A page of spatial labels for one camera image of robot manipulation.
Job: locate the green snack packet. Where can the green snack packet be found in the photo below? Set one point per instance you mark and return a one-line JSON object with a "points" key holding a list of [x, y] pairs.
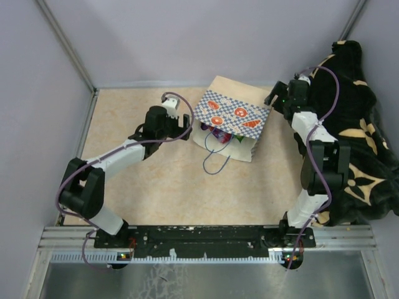
{"points": [[239, 138]]}

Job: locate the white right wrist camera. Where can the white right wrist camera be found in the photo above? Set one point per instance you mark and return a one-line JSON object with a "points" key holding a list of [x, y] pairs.
{"points": [[302, 77]]}

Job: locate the blue checkered paper bag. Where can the blue checkered paper bag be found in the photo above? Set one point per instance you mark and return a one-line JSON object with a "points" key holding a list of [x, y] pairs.
{"points": [[236, 108]]}

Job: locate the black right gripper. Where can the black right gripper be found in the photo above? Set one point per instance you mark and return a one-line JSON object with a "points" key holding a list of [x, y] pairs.
{"points": [[280, 89]]}

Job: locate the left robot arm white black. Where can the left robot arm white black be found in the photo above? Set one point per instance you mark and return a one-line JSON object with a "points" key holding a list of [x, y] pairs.
{"points": [[83, 186]]}

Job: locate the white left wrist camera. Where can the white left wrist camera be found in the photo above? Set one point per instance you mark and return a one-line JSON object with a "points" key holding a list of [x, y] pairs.
{"points": [[171, 105]]}

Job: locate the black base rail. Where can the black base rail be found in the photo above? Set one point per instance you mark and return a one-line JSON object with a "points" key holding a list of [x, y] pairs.
{"points": [[215, 241]]}

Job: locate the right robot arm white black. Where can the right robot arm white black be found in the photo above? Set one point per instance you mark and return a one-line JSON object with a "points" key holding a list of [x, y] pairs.
{"points": [[325, 166]]}

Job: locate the black floral blanket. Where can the black floral blanket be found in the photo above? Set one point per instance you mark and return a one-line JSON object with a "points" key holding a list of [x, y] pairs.
{"points": [[372, 189]]}

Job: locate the purple snack packet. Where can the purple snack packet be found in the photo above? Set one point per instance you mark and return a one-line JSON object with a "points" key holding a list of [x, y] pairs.
{"points": [[221, 136]]}

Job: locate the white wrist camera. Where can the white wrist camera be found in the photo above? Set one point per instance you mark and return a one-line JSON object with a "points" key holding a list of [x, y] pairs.
{"points": [[302, 77], [171, 105]]}

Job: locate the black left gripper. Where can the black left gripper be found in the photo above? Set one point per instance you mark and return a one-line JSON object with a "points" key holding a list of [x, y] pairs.
{"points": [[179, 130]]}

